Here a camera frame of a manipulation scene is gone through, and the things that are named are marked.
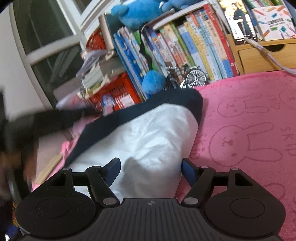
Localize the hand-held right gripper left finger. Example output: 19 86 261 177
50 158 121 206

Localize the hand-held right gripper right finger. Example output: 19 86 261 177
181 158 258 206

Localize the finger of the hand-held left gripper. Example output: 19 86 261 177
32 108 100 137

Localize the white and navy jacket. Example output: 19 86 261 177
63 88 204 202

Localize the wooden slat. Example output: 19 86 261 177
35 154 63 184

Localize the stack of worn books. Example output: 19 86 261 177
76 50 126 98

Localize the large red plastic crate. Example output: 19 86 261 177
88 73 142 112

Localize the small red plastic crate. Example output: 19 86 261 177
86 29 110 51

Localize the row of thin blue booklets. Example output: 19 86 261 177
113 27 151 100

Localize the miniature bicycle model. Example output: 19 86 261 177
163 62 209 91

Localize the blue plush ball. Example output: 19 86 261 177
142 70 166 95

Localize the beige hardcover book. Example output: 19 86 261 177
98 14 116 51

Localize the row of thick colourful books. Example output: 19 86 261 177
143 5 239 87

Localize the wooden drawer box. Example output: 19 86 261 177
228 34 296 76

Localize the light blue plush toy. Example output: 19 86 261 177
110 0 168 30

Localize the white shelf board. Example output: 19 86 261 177
152 0 209 31

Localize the dark photo magazine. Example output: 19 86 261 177
218 0 258 45

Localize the white box with colourful print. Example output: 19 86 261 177
251 5 296 42

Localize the row of thin shelf books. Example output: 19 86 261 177
244 0 296 10

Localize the white window frame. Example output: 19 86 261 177
9 0 110 110

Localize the grey cable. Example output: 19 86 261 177
244 37 296 76

